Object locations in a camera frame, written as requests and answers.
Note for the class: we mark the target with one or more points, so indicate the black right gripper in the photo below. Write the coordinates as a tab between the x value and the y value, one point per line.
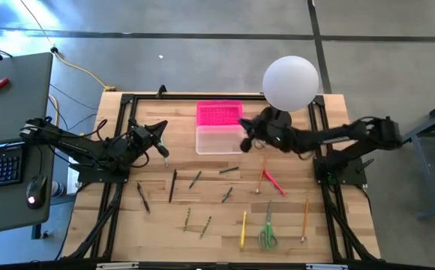
268	131

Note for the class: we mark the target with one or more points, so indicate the pink perforated box lid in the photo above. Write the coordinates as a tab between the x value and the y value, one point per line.
219	112

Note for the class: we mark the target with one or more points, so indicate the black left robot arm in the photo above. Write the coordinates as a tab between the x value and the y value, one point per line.
75	144

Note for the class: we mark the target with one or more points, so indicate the long black pen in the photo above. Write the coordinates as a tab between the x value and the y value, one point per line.
173	185

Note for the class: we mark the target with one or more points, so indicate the yellow highlighter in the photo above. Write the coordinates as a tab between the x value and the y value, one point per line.
243	230

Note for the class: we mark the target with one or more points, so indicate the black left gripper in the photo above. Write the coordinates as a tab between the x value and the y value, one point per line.
138	137

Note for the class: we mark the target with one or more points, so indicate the blue-grey metal stand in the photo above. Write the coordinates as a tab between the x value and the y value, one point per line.
420	165

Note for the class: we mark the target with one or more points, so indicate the green marker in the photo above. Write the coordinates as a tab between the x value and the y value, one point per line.
227	194
195	179
228	170

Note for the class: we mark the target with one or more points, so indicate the silver-green pen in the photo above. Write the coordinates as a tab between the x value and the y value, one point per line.
165	162

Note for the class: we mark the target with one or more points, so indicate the grey desk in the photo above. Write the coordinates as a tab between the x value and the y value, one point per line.
7	213

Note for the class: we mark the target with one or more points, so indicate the white globe lamp black base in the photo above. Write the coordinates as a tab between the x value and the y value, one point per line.
290	82

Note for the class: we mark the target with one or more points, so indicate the black computer mouse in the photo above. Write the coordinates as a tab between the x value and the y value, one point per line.
35	189

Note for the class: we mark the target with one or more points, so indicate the white box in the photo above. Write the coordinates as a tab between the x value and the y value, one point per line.
72	176

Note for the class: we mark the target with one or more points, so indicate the white metal bracket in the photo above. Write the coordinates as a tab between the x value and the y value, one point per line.
117	266
326	267

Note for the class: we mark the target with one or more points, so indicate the orange pencil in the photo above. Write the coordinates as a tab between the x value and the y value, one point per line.
305	220
261	176

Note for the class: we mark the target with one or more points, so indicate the green crayon yellow wrapper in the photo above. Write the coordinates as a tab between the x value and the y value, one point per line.
186	219
205	227

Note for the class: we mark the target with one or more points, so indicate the pink pen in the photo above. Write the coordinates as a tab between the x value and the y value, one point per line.
274	182

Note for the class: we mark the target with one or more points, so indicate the clear plastic supply box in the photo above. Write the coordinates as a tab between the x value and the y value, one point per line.
217	140

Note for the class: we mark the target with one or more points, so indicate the grey laptop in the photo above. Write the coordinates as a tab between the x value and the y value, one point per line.
15	105

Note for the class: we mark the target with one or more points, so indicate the black backlit keyboard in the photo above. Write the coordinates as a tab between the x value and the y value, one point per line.
0	168

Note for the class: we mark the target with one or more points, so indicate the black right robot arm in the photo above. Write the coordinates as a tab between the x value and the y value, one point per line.
337	137

